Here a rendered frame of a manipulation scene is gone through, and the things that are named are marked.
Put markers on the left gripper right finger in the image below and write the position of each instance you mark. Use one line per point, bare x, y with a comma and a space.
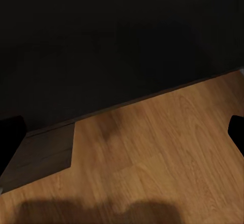
236, 131

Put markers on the desk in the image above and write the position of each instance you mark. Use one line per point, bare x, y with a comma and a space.
62, 61

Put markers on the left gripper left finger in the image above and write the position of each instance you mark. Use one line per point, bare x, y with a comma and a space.
12, 132

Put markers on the cabinet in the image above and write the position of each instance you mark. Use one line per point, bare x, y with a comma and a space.
39, 156

